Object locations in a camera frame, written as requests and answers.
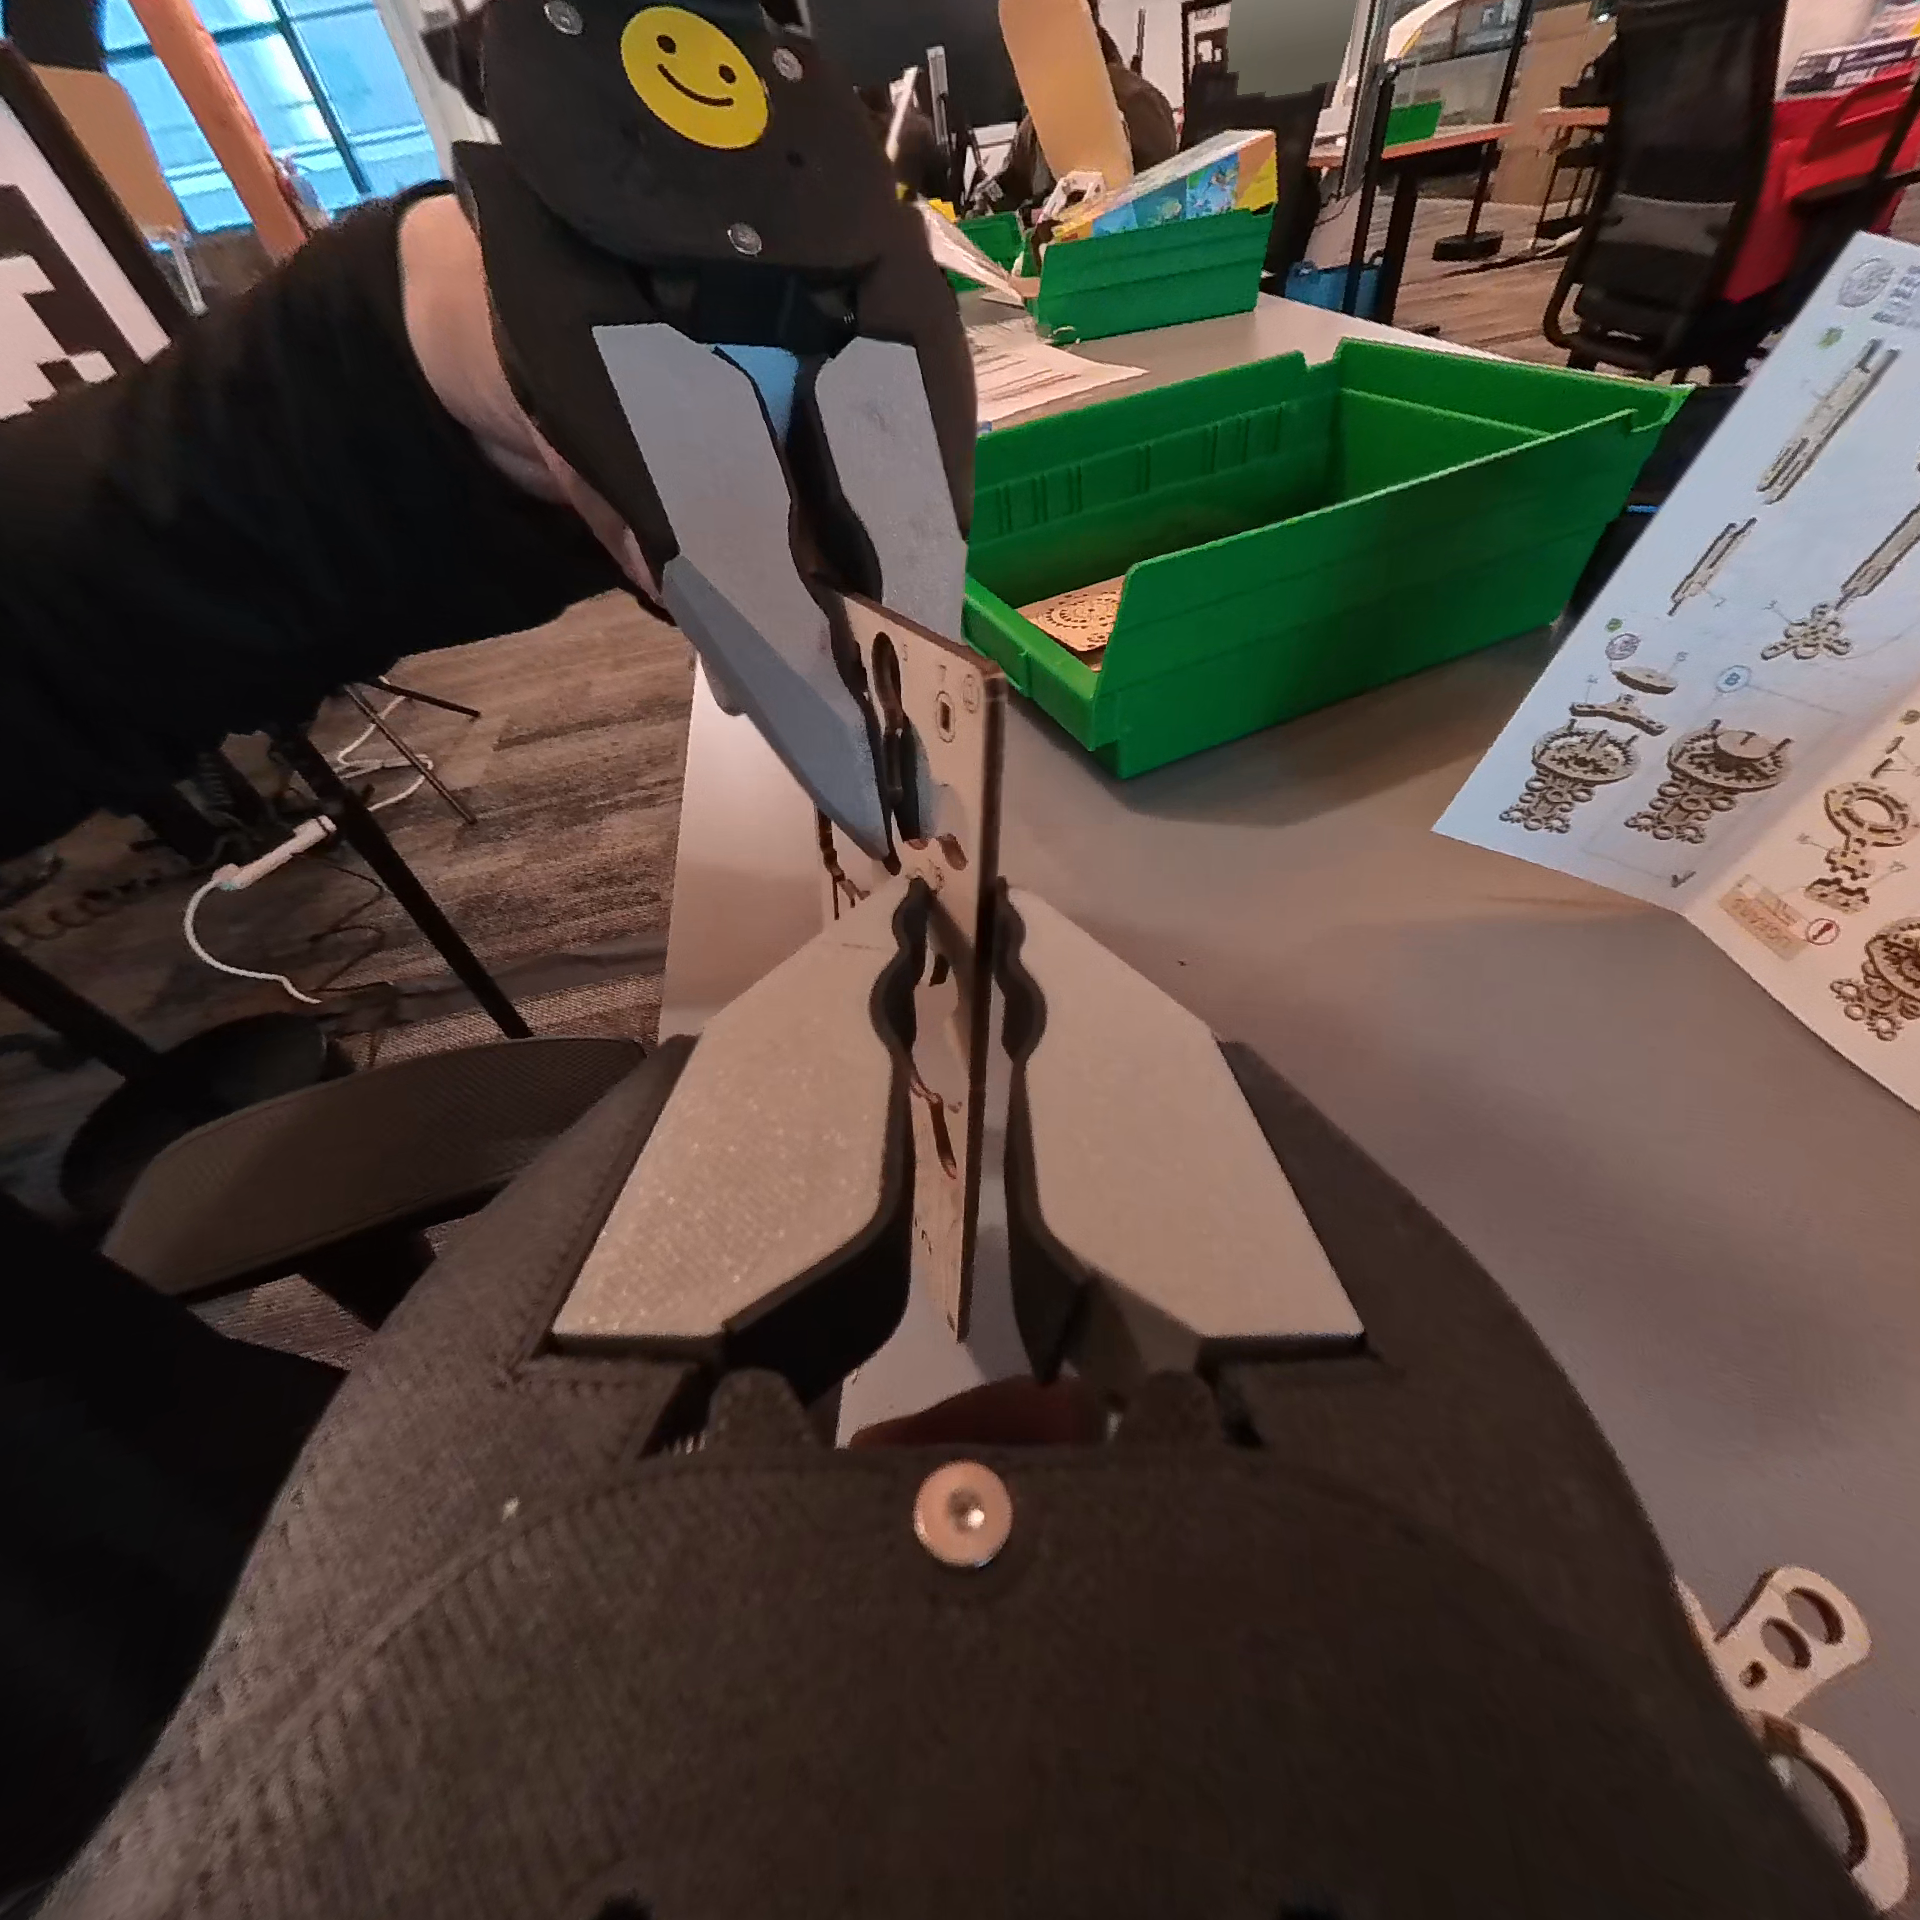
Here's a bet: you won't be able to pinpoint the black and white marker board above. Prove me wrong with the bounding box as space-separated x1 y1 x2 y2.
0 46 189 425

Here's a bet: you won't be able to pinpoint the black office chair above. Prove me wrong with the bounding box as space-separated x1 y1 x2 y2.
96 1035 649 1299

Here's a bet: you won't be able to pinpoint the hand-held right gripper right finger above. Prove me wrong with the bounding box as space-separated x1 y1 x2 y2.
997 885 1366 1352

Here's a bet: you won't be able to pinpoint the folded model instruction sheet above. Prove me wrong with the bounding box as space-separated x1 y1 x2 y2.
1431 230 1920 1115

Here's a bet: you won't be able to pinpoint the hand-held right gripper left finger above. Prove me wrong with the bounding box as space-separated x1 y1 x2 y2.
551 878 916 1343

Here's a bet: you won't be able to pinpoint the printed paper sheet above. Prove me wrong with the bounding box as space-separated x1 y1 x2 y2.
960 318 1150 429

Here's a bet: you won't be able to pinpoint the small green plastic bin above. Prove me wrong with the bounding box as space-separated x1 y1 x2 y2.
960 201 1278 347

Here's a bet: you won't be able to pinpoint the engraved wooden sheet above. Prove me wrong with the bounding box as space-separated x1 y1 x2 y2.
1016 582 1128 662

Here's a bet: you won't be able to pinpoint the colourful cardboard box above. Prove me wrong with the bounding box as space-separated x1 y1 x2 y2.
1049 132 1279 244

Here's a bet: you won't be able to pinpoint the red chair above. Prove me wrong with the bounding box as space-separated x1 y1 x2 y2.
1725 60 1920 301

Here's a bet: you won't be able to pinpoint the black mesh chair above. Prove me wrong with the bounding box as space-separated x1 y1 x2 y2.
1544 0 1800 383

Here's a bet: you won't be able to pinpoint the person's left hand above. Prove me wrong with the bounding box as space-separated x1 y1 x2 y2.
398 191 665 598

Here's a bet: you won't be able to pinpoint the white cable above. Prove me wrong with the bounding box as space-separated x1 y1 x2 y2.
183 815 344 1009

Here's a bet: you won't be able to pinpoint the wooden ring part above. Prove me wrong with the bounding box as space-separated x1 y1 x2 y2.
1747 1709 1884 1920

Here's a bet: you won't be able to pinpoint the wooden model parts sheet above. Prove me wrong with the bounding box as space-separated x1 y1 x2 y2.
813 584 1009 1343

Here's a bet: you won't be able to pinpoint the wooden part with oval holes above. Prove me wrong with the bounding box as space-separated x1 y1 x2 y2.
1680 1567 1876 1748

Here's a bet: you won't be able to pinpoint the black stand legs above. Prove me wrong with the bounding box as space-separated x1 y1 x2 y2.
195 681 535 1039

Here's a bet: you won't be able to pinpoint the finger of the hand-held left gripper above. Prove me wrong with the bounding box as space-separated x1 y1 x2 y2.
592 321 905 868
815 335 968 646

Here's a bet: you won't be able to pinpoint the person's left forearm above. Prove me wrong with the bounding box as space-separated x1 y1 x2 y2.
0 188 663 886

